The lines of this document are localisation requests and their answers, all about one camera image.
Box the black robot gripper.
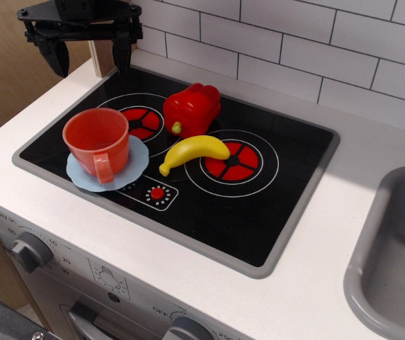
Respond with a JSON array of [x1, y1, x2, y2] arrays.
[[17, 1, 143, 78]]

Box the orange plastic cup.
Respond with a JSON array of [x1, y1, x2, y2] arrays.
[[62, 108, 130, 184]]

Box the light blue plastic plate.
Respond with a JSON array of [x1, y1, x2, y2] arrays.
[[66, 136, 149, 193]]

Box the red toy bell pepper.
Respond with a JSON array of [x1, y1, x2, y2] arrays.
[[163, 83, 221, 139]]

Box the yellow toy banana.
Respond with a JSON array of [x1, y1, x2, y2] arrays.
[[159, 135, 231, 177]]

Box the red stove button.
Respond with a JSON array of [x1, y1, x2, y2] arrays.
[[150, 187, 165, 200]]

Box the grey left oven knob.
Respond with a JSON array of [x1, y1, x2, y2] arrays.
[[11, 232, 53, 273]]

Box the grey oven knob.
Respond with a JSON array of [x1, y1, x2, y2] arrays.
[[11, 232, 53, 273], [162, 317, 213, 340]]

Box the black base with screw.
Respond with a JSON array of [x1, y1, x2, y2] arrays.
[[0, 301, 59, 340]]

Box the grey right oven knob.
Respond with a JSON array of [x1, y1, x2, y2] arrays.
[[162, 317, 213, 340]]

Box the grey toy sink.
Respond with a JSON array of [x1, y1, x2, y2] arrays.
[[343, 167, 405, 339]]

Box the grey oven door handle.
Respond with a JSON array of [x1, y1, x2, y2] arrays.
[[68, 302, 116, 340]]

